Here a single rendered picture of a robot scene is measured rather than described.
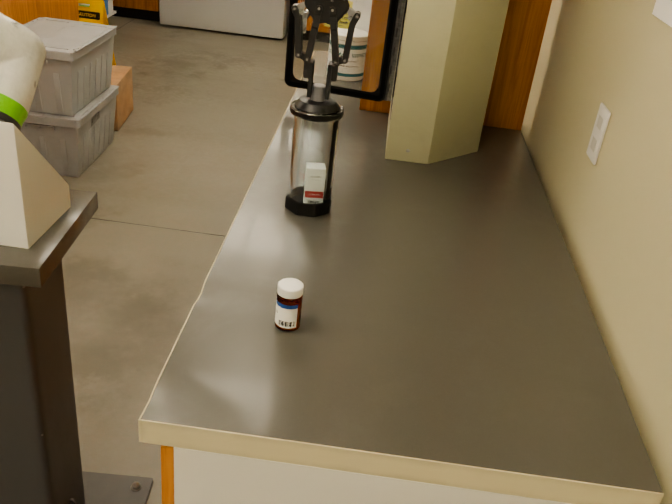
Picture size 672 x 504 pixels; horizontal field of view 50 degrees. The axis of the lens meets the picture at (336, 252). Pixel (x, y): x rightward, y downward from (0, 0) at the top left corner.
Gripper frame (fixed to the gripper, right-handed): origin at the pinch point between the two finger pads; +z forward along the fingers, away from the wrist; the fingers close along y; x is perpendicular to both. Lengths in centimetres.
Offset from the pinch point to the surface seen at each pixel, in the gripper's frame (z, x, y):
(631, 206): 9, 21, -59
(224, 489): 39, 71, 3
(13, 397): 64, 32, 54
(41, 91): 79, -189, 148
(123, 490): 121, 3, 43
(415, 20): -7.0, -33.3, -18.4
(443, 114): 15.1, -35.1, -29.0
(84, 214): 29, 14, 44
